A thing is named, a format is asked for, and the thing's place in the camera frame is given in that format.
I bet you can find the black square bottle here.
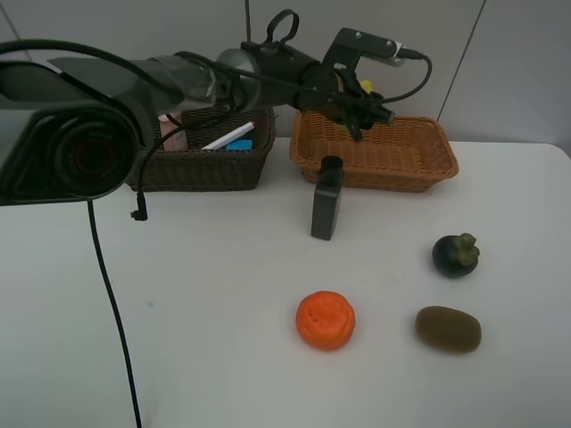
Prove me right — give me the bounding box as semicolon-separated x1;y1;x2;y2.
310;156;344;241

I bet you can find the pink lotion bottle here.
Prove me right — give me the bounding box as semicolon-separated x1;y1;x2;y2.
159;112;188;152

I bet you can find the dark mangosteen fruit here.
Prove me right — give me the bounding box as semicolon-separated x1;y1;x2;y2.
432;233;480;278

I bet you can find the yellow lemon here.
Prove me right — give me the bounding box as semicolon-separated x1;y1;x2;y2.
343;80;374;97

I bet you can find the brown kiwi fruit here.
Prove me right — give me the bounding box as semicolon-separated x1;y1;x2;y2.
414;306;482;354

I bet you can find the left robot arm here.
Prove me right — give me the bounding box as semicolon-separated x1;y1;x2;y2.
1;39;393;206

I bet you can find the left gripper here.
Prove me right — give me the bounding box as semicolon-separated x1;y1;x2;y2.
294;63;394;142

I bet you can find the white pink-tipped marker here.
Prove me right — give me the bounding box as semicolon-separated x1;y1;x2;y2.
203;121;256;151

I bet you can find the black whiteboard eraser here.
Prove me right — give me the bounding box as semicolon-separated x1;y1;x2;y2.
225;138;253;152

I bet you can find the orange wicker basket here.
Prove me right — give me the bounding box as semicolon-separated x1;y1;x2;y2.
290;112;459;193

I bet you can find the dark brown wicker basket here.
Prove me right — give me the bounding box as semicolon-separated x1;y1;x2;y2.
143;106;276;192

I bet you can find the orange tangerine fruit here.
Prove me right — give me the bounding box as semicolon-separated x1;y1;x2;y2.
295;291;356;351

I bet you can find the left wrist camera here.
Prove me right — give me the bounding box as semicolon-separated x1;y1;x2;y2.
323;28;425;70

